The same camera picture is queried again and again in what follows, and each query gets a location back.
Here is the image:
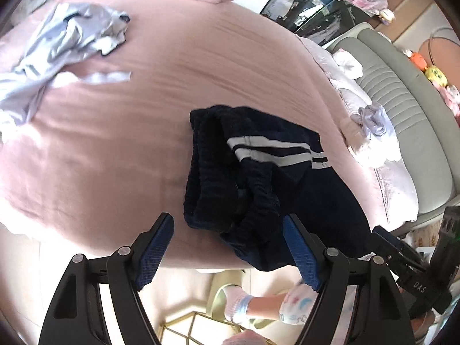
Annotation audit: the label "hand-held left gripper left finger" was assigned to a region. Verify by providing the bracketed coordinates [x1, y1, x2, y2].
[38, 213, 175, 345]

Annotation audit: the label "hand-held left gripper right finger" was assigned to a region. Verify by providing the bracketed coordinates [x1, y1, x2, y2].
[282, 213, 412, 345]

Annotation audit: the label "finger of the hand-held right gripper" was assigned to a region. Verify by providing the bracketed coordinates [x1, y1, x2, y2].
[371, 225, 428, 277]

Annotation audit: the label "navy pants with white stripes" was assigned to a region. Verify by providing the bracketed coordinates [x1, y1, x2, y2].
[183, 105, 374, 272]

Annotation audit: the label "pale pink quilt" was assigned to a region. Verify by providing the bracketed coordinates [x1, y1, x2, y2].
[296, 36, 421, 227]

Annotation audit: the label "person's leg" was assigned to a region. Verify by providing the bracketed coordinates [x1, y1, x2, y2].
[225, 282, 320, 331]

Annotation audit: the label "pale green slipper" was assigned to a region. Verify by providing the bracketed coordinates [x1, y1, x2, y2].
[208, 283, 274, 331]

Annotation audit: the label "crumpled white garment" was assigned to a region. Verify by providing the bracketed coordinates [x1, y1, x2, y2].
[347, 102, 402, 168]

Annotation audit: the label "bed with pink sheet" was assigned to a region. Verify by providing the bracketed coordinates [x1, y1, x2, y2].
[0, 0, 392, 270]

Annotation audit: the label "pale pink plush toy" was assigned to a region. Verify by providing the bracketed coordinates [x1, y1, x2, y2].
[433, 83, 460, 116]

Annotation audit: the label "grey padded headboard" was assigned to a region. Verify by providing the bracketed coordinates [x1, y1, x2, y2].
[325, 23, 460, 231]

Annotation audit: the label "yellow plush toy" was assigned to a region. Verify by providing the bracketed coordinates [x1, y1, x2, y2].
[425, 65, 447, 84]

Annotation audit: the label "small white cloth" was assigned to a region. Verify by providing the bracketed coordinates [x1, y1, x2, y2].
[332, 48, 363, 80]

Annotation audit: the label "cream plush toy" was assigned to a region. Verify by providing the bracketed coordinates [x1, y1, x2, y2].
[377, 7, 395, 26]

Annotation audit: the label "pale blue white shirt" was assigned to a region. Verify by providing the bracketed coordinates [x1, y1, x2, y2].
[0, 2, 132, 142]

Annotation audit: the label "black glass-door wardrobe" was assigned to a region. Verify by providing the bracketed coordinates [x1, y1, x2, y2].
[259, 0, 374, 47]

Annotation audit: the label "gold wire basket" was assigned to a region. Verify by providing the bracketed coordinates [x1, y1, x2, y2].
[158, 311, 252, 345]

